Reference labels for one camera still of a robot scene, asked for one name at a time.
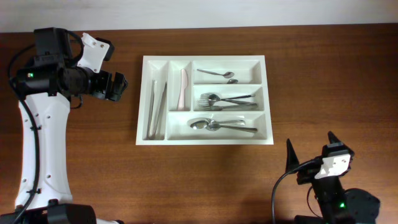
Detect large steel spoon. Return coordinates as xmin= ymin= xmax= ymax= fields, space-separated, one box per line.
xmin=205 ymin=123 xmax=258 ymax=133
xmin=189 ymin=118 xmax=246 ymax=129

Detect pink plastic knife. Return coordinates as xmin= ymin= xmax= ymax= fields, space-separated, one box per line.
xmin=177 ymin=69 xmax=188 ymax=111

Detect small steel teaspoon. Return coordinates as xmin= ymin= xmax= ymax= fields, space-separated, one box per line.
xmin=197 ymin=69 xmax=234 ymax=78
xmin=227 ymin=79 xmax=239 ymax=84

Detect right black cable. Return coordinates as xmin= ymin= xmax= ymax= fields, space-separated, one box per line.
xmin=271 ymin=157 xmax=323 ymax=224

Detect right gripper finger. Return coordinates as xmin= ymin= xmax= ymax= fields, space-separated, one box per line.
xmin=285 ymin=139 xmax=300 ymax=172
xmin=328 ymin=131 xmax=341 ymax=144

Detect white plastic cutlery tray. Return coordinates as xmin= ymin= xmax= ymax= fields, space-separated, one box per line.
xmin=136 ymin=55 xmax=274 ymax=145

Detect long steel tongs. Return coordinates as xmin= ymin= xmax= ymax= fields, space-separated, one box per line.
xmin=148 ymin=80 xmax=167 ymax=140

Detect thin small steel fork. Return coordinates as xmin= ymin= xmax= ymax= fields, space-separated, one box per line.
xmin=200 ymin=93 xmax=255 ymax=101

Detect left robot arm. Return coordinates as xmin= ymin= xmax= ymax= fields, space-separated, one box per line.
xmin=1 ymin=27 xmax=128 ymax=224

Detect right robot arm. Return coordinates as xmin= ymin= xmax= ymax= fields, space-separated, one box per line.
xmin=285 ymin=131 xmax=381 ymax=224

